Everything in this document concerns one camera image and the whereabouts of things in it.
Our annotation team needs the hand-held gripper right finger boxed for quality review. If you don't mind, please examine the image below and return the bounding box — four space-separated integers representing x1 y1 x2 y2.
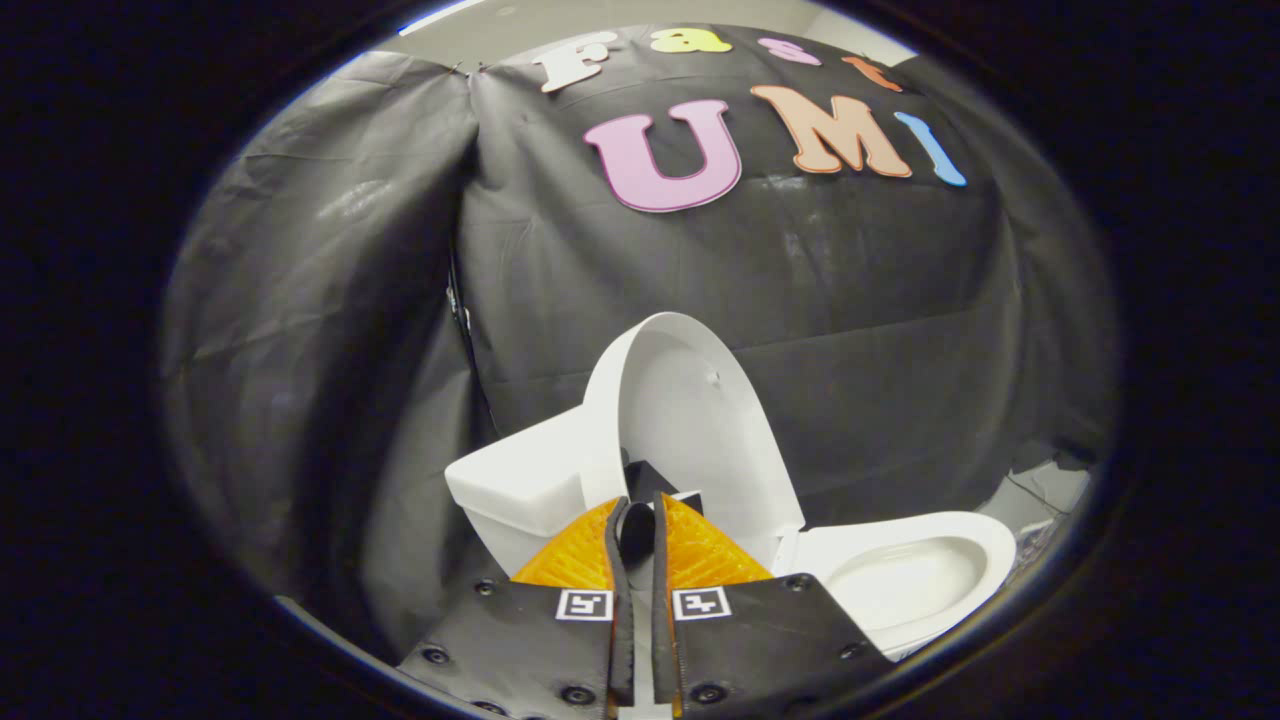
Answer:
651 489 894 720

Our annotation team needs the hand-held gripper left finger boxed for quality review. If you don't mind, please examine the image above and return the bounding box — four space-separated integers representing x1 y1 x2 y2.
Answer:
398 496 637 720

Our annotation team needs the white toilet lid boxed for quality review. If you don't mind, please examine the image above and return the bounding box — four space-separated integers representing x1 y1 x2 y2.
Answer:
581 311 807 567

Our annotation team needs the white toilet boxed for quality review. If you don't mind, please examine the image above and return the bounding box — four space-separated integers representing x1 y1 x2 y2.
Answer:
444 404 1019 663

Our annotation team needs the black backdrop cloth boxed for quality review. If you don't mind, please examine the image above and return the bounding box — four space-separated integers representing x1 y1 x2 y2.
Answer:
160 25 1117 663

